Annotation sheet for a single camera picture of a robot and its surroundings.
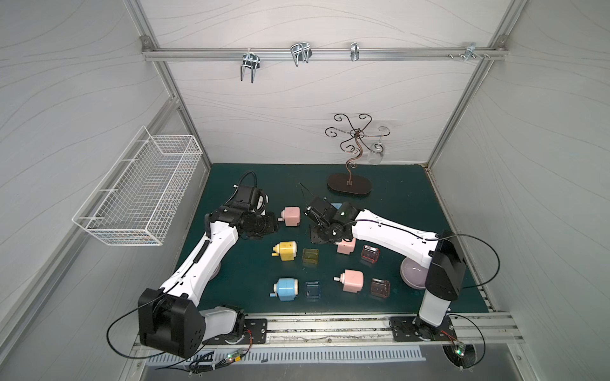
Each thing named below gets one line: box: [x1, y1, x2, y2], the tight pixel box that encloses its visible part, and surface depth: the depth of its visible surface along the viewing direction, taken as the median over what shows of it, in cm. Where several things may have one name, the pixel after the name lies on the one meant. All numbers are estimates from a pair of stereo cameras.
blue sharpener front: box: [269, 277, 300, 302], surface depth 77 cm
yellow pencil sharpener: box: [270, 241, 298, 262], surface depth 86 cm
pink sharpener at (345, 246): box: [336, 237, 356, 255], surface depth 88 cm
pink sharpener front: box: [333, 269, 364, 293], surface depth 80 cm
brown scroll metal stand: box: [324, 113, 388, 196], surface depth 110 cm
